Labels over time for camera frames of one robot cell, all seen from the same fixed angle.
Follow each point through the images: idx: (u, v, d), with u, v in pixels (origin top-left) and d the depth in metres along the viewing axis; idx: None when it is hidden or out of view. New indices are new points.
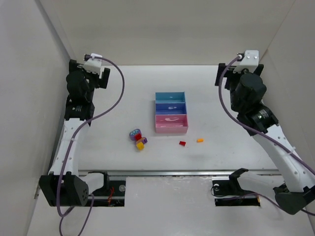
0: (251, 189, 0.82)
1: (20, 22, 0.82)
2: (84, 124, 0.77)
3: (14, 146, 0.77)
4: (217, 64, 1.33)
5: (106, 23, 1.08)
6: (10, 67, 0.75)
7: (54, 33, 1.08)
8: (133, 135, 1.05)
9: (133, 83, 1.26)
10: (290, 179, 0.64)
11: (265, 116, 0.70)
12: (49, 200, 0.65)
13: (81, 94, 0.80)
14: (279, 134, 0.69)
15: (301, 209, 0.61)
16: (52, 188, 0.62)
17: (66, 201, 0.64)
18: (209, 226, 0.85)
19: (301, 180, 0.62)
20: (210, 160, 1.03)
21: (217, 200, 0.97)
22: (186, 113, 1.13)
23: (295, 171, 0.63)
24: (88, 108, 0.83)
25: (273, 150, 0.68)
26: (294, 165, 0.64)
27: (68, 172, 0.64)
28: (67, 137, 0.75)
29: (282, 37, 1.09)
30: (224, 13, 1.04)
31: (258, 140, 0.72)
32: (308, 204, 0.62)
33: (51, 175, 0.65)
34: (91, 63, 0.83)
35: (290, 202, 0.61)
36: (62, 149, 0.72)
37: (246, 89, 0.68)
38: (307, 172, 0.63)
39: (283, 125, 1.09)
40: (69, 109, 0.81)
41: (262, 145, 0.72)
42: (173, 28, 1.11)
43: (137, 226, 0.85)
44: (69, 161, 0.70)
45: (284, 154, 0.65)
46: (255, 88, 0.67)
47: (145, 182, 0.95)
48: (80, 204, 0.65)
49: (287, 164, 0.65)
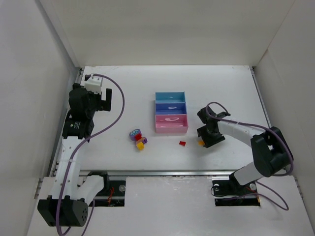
0: (248, 180, 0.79)
1: (19, 23, 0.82)
2: (83, 143, 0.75)
3: (13, 146, 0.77)
4: (217, 64, 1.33)
5: (106, 23, 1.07)
6: (9, 68, 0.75)
7: (53, 33, 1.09)
8: (133, 135, 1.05)
9: (133, 84, 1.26)
10: (246, 139, 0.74)
11: (220, 114, 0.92)
12: (48, 221, 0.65)
13: (82, 109, 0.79)
14: (231, 117, 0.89)
15: (274, 164, 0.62)
16: (50, 212, 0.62)
17: (65, 223, 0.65)
18: (209, 225, 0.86)
19: (251, 132, 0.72)
20: (210, 160, 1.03)
21: (217, 200, 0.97)
22: (186, 113, 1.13)
23: (245, 131, 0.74)
24: (87, 124, 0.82)
25: (229, 128, 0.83)
26: (244, 128, 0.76)
27: (67, 196, 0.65)
28: (65, 157, 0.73)
29: (282, 37, 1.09)
30: (224, 13, 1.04)
31: (224, 131, 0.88)
32: (281, 160, 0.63)
33: (49, 199, 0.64)
34: (91, 83, 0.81)
35: (259, 159, 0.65)
36: (60, 171, 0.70)
37: (201, 113, 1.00)
38: (254, 128, 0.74)
39: (283, 125, 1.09)
40: (67, 125, 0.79)
41: (226, 132, 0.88)
42: (173, 29, 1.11)
43: (136, 226, 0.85)
44: (67, 184, 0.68)
45: (234, 124, 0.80)
46: (203, 108, 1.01)
47: (145, 182, 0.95)
48: (79, 224, 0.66)
49: (239, 130, 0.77)
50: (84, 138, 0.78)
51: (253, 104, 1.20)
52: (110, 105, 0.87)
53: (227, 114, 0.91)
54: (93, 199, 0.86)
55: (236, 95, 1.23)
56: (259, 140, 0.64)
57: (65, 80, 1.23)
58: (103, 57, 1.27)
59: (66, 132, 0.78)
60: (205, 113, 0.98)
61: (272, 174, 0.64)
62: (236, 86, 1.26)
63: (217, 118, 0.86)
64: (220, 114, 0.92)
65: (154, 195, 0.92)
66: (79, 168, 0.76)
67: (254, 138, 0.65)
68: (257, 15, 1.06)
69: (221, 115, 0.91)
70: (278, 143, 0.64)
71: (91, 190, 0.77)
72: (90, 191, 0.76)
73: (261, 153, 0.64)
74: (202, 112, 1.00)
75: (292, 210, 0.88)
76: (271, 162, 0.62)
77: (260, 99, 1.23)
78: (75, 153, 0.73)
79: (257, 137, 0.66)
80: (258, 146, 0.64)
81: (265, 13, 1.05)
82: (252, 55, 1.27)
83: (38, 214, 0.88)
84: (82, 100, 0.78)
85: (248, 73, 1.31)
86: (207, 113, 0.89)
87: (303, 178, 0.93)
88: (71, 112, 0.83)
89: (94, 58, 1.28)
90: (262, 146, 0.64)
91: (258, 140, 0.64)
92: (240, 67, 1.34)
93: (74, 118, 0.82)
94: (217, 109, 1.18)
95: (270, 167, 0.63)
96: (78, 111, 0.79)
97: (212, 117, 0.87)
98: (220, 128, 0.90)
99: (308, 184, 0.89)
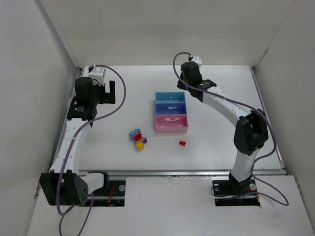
0: (241, 173, 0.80)
1: (19, 23, 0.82)
2: (86, 124, 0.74)
3: (13, 145, 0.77)
4: (216, 64, 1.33)
5: (106, 23, 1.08)
6: (10, 67, 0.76)
7: (52, 33, 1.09)
8: (133, 135, 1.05)
9: (133, 84, 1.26)
10: (232, 118, 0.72)
11: (205, 84, 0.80)
12: (49, 198, 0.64)
13: (86, 95, 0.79)
14: (217, 89, 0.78)
15: (254, 146, 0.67)
16: (52, 187, 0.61)
17: (66, 201, 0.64)
18: (209, 225, 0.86)
19: (237, 113, 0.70)
20: (209, 160, 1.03)
21: (217, 200, 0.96)
22: (186, 113, 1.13)
23: (231, 109, 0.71)
24: (90, 109, 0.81)
25: (214, 102, 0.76)
26: (231, 106, 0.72)
27: (69, 170, 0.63)
28: (68, 136, 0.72)
29: (282, 37, 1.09)
30: (223, 12, 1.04)
31: (206, 101, 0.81)
32: (261, 141, 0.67)
33: (51, 173, 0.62)
34: (94, 73, 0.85)
35: (240, 138, 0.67)
36: (63, 148, 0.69)
37: (186, 73, 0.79)
38: (241, 107, 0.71)
39: (283, 124, 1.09)
40: (72, 109, 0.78)
41: (208, 104, 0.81)
42: (173, 29, 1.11)
43: (135, 227, 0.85)
44: (69, 160, 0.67)
45: (221, 99, 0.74)
46: (190, 65, 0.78)
47: (145, 182, 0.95)
48: (79, 203, 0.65)
49: (225, 107, 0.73)
50: (88, 121, 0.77)
51: (253, 104, 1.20)
52: (114, 98, 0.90)
53: (213, 84, 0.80)
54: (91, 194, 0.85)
55: (236, 94, 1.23)
56: (244, 123, 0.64)
57: (65, 80, 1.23)
58: (103, 57, 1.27)
59: (70, 114, 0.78)
60: (193, 75, 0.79)
61: (250, 153, 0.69)
62: (235, 86, 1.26)
63: (205, 91, 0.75)
64: (205, 83, 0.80)
65: (154, 195, 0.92)
66: (81, 150, 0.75)
67: (240, 120, 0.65)
68: (256, 15, 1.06)
69: (206, 84, 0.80)
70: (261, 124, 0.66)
71: (91, 182, 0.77)
72: (89, 182, 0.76)
73: (244, 134, 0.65)
74: (189, 72, 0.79)
75: (292, 210, 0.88)
76: (251, 142, 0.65)
77: (260, 98, 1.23)
78: (79, 132, 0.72)
79: (242, 119, 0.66)
80: (243, 128, 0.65)
81: (265, 12, 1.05)
82: (252, 55, 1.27)
83: (38, 214, 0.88)
84: (88, 85, 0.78)
85: (248, 73, 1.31)
86: (189, 85, 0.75)
87: (303, 178, 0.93)
88: (75, 98, 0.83)
89: (94, 59, 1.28)
90: (246, 128, 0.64)
91: (243, 123, 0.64)
92: (240, 67, 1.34)
93: (78, 104, 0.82)
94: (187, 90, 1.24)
95: (249, 146, 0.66)
96: (83, 96, 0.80)
97: (197, 89, 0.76)
98: (205, 100, 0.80)
99: (308, 183, 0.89)
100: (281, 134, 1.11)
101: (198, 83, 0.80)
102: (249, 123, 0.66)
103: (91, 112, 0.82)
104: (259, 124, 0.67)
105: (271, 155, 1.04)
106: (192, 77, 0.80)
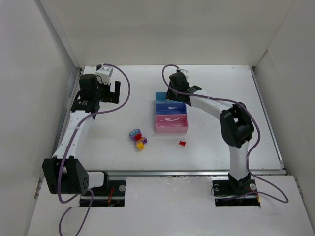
0: (236, 169, 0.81)
1: (19, 23, 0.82)
2: (89, 116, 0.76)
3: (13, 145, 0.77)
4: (216, 64, 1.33)
5: (106, 23, 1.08)
6: (10, 67, 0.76)
7: (52, 34, 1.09)
8: (133, 135, 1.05)
9: (133, 84, 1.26)
10: (217, 114, 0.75)
11: (192, 89, 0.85)
12: (50, 186, 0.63)
13: (90, 89, 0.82)
14: (202, 91, 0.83)
15: (241, 136, 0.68)
16: (54, 172, 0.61)
17: (66, 189, 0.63)
18: (209, 225, 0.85)
19: (220, 108, 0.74)
20: (209, 160, 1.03)
21: (217, 201, 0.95)
22: (186, 113, 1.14)
23: (215, 106, 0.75)
24: (94, 103, 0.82)
25: (200, 103, 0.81)
26: (214, 103, 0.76)
27: (71, 157, 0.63)
28: (72, 125, 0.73)
29: (282, 37, 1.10)
30: (223, 12, 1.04)
31: (194, 104, 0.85)
32: (246, 132, 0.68)
33: (53, 160, 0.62)
34: (101, 71, 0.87)
35: (227, 131, 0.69)
36: (66, 136, 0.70)
37: (173, 81, 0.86)
38: (223, 103, 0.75)
39: (283, 124, 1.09)
40: (76, 102, 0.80)
41: (197, 107, 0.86)
42: (173, 29, 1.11)
43: (135, 227, 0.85)
44: (72, 147, 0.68)
45: (205, 99, 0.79)
46: (176, 75, 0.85)
47: (145, 182, 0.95)
48: (80, 191, 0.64)
49: (209, 105, 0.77)
50: (91, 113, 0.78)
51: (252, 104, 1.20)
52: (117, 98, 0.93)
53: (199, 88, 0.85)
54: (90, 192, 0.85)
55: (236, 94, 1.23)
56: (226, 115, 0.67)
57: (65, 80, 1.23)
58: (103, 57, 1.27)
59: (74, 107, 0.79)
60: (181, 83, 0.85)
61: (239, 145, 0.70)
62: (235, 86, 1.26)
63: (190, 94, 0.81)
64: (192, 88, 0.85)
65: (154, 195, 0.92)
66: (83, 141, 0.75)
67: (223, 113, 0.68)
68: (256, 15, 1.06)
69: (193, 89, 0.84)
70: (244, 116, 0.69)
71: (91, 179, 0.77)
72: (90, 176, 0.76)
73: (228, 126, 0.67)
74: (176, 80, 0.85)
75: (292, 210, 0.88)
76: (236, 133, 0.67)
77: (260, 98, 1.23)
78: (83, 122, 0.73)
79: (225, 112, 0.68)
80: (227, 120, 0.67)
81: (265, 13, 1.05)
82: (252, 55, 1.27)
83: (38, 214, 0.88)
84: (91, 81, 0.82)
85: (248, 73, 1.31)
86: (175, 92, 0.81)
87: (303, 178, 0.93)
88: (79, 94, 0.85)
89: (94, 59, 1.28)
90: (230, 120, 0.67)
91: (226, 116, 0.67)
92: (240, 67, 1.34)
93: (82, 98, 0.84)
94: None
95: (236, 138, 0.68)
96: (87, 91, 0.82)
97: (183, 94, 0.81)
98: (193, 103, 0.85)
99: (308, 183, 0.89)
100: (281, 134, 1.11)
101: (185, 89, 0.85)
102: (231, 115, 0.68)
103: (94, 105, 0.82)
104: (242, 116, 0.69)
105: (271, 155, 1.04)
106: (179, 85, 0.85)
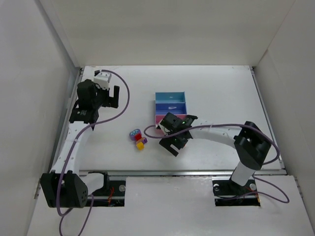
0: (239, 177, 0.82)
1: (19, 23, 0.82)
2: (88, 127, 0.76)
3: (13, 145, 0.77)
4: (216, 64, 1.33)
5: (106, 23, 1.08)
6: (9, 67, 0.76)
7: (52, 34, 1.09)
8: (133, 135, 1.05)
9: (133, 84, 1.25)
10: (227, 141, 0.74)
11: (187, 121, 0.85)
12: (48, 200, 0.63)
13: (89, 99, 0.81)
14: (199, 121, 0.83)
15: (262, 157, 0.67)
16: (52, 188, 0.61)
17: (65, 202, 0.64)
18: (208, 225, 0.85)
19: (229, 134, 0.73)
20: (209, 160, 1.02)
21: (217, 201, 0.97)
22: (186, 113, 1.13)
23: (223, 133, 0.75)
24: (93, 112, 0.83)
25: (203, 132, 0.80)
26: (220, 130, 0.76)
27: (69, 171, 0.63)
28: (70, 137, 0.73)
29: (281, 37, 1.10)
30: (223, 13, 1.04)
31: (196, 136, 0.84)
32: (265, 149, 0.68)
33: (52, 174, 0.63)
34: (100, 77, 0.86)
35: (246, 157, 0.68)
36: (65, 150, 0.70)
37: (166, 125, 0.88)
38: (230, 128, 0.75)
39: (283, 124, 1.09)
40: (74, 112, 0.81)
41: (200, 137, 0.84)
42: (172, 29, 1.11)
43: (135, 227, 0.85)
44: (70, 161, 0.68)
45: (208, 128, 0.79)
46: (165, 118, 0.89)
47: (145, 182, 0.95)
48: (79, 205, 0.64)
49: (215, 134, 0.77)
50: (90, 124, 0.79)
51: (252, 104, 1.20)
52: (116, 102, 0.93)
53: (194, 117, 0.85)
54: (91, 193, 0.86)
55: (236, 94, 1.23)
56: (241, 142, 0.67)
57: (65, 80, 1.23)
58: (103, 57, 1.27)
59: (73, 117, 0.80)
60: (172, 122, 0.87)
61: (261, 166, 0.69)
62: (235, 86, 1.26)
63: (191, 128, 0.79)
64: (187, 119, 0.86)
65: (154, 195, 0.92)
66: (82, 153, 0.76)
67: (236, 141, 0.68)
68: (256, 15, 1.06)
69: (188, 120, 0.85)
70: (258, 135, 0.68)
71: (91, 183, 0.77)
72: (91, 183, 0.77)
73: (247, 152, 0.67)
74: (168, 122, 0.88)
75: (292, 210, 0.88)
76: (256, 155, 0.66)
77: (260, 99, 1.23)
78: (81, 134, 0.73)
79: (238, 140, 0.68)
80: (243, 147, 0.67)
81: (264, 13, 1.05)
82: (252, 55, 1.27)
83: (38, 214, 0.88)
84: (89, 90, 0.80)
85: (248, 73, 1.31)
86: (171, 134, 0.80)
87: (303, 178, 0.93)
88: (77, 102, 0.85)
89: (94, 59, 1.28)
90: (246, 146, 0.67)
91: (241, 143, 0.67)
92: (240, 67, 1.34)
93: (80, 107, 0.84)
94: (178, 90, 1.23)
95: (258, 161, 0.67)
96: (85, 100, 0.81)
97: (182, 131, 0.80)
98: (195, 135, 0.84)
99: (308, 183, 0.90)
100: (281, 134, 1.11)
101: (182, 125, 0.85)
102: (246, 139, 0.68)
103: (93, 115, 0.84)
104: (254, 134, 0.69)
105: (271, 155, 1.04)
106: (173, 124, 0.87)
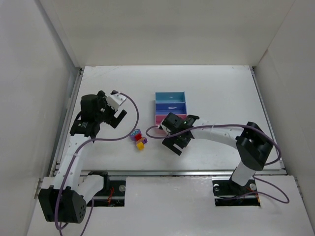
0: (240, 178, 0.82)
1: (19, 22, 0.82)
2: (88, 141, 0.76)
3: (13, 146, 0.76)
4: (216, 64, 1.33)
5: (106, 23, 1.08)
6: (9, 67, 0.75)
7: (52, 33, 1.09)
8: (133, 135, 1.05)
9: (133, 84, 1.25)
10: (228, 141, 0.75)
11: (188, 121, 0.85)
12: (46, 215, 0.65)
13: (91, 112, 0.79)
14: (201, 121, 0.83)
15: (263, 158, 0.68)
16: (50, 203, 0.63)
17: (62, 217, 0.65)
18: (208, 225, 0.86)
19: (232, 135, 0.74)
20: (209, 160, 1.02)
21: (217, 201, 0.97)
22: (186, 113, 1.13)
23: (224, 133, 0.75)
24: (95, 126, 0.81)
25: (204, 133, 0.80)
26: (222, 131, 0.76)
27: (68, 187, 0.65)
28: (70, 151, 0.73)
29: (281, 38, 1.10)
30: (223, 12, 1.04)
31: (197, 136, 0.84)
32: (266, 150, 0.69)
33: (50, 190, 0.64)
34: (114, 98, 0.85)
35: (248, 158, 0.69)
36: (64, 163, 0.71)
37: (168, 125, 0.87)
38: (232, 128, 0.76)
39: (283, 124, 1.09)
40: (76, 124, 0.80)
41: (201, 137, 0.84)
42: (172, 29, 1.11)
43: (135, 227, 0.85)
44: (69, 176, 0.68)
45: (209, 129, 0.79)
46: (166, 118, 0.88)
47: (145, 182, 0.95)
48: (76, 221, 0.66)
49: (217, 134, 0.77)
50: (90, 138, 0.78)
51: (252, 104, 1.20)
52: (117, 122, 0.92)
53: (196, 117, 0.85)
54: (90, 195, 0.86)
55: (236, 94, 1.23)
56: (244, 143, 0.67)
57: (65, 80, 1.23)
58: (102, 57, 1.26)
59: (74, 129, 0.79)
60: (174, 122, 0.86)
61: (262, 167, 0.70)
62: (235, 86, 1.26)
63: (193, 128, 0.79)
64: (188, 119, 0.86)
65: (153, 195, 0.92)
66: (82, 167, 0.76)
67: (239, 141, 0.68)
68: (256, 15, 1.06)
69: (190, 120, 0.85)
70: (259, 136, 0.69)
71: (91, 189, 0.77)
72: (90, 189, 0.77)
73: (250, 153, 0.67)
74: (169, 123, 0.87)
75: (291, 210, 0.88)
76: (258, 156, 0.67)
77: (260, 99, 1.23)
78: (81, 148, 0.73)
79: (240, 140, 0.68)
80: (246, 148, 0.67)
81: (265, 13, 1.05)
82: (252, 55, 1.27)
83: (38, 214, 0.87)
84: (93, 103, 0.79)
85: (248, 73, 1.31)
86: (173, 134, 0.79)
87: (303, 178, 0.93)
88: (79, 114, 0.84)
89: (93, 59, 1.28)
90: (248, 146, 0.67)
91: (244, 143, 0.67)
92: (240, 67, 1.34)
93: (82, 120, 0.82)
94: (178, 90, 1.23)
95: (260, 162, 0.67)
96: (88, 113, 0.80)
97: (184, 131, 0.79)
98: (196, 135, 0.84)
99: (308, 183, 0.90)
100: (281, 134, 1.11)
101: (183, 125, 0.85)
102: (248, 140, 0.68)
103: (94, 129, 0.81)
104: (256, 135, 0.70)
105: (271, 155, 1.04)
106: (175, 125, 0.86)
